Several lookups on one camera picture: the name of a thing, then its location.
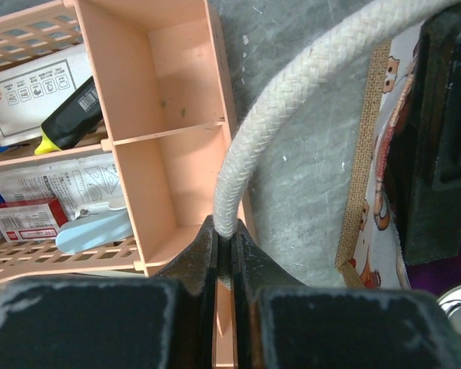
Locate red white printed box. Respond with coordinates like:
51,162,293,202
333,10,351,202
0,198,68,242

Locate orange plastic desk organizer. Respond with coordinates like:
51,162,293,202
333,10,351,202
0,0,257,369

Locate printed canvas burlap bag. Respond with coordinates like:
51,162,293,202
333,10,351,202
212,1,454,288

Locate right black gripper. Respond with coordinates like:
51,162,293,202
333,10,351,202
403,3,461,265

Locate white printed sachet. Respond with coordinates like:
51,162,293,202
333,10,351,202
0,153,123,220

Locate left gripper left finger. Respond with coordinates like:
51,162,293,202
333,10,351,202
0,218,218,368

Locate light blue plastic clip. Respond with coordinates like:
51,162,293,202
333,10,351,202
55,201,134,254

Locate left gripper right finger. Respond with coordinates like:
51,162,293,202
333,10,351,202
230,224,461,368

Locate white printed packet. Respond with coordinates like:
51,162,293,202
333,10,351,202
0,44,92,147

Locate black yellow highlighter pen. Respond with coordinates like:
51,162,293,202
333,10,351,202
34,77,103,155

